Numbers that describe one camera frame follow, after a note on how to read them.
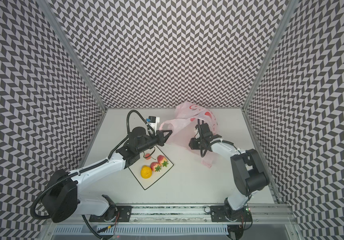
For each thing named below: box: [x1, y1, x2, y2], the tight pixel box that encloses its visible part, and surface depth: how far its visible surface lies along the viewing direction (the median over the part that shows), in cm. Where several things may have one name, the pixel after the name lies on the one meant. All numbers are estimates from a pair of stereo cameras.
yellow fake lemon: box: [140, 165, 153, 179], surface depth 82 cm
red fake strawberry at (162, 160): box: [157, 155, 169, 167], surface depth 87 cm
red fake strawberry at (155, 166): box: [150, 162, 161, 172], surface depth 85 cm
